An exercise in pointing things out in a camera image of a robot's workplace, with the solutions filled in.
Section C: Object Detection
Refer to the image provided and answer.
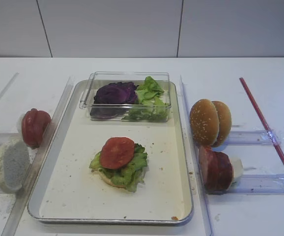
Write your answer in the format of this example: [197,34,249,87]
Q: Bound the green lettuce in container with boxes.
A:
[122,76,168,122]

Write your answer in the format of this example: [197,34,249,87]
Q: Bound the tomato slice on bun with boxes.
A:
[100,137,135,170]

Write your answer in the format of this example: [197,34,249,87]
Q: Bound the lettuce leaf on bun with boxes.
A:
[89,143,148,185]

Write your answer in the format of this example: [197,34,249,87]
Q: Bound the stack of meat slices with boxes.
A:
[199,146,233,192]

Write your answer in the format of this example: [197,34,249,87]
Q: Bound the stack of tomato slices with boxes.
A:
[21,108,51,148]

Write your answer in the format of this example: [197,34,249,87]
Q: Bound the white block behind meat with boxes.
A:
[230,157,244,183]

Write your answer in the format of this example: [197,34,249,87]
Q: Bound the purple cabbage leaves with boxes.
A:
[90,82,138,119]

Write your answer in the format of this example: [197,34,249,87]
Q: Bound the clear plastic container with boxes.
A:
[79,71,171,122]

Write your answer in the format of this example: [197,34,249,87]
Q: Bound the front sesame bun top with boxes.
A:
[190,99,219,146]

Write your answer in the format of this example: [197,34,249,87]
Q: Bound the bottom bun on tray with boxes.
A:
[91,166,147,189]

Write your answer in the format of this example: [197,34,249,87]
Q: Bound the rear bun top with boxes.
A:
[212,101,232,147]

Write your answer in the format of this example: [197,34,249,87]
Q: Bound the right upper clear holder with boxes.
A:
[224,130,280,146]

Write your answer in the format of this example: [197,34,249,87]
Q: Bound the clear holder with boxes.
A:
[224,130,280,146]
[207,173,284,196]

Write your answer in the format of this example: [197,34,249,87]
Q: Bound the metal baking tray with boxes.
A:
[28,81,194,225]

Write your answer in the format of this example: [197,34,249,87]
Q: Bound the right lower clear holder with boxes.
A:
[207,173,284,196]

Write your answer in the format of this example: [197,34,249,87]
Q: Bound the right clear acrylic rail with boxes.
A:
[179,75,214,236]

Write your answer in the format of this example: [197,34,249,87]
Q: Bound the clear acrylic rail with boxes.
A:
[1,78,74,236]
[179,75,214,236]

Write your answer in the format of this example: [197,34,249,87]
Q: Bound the red straw rail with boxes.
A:
[239,77,284,166]

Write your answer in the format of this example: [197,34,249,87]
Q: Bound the far left clear rail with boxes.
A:
[0,72,19,100]

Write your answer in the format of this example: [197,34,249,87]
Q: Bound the left clear acrylic rail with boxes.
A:
[1,78,74,236]

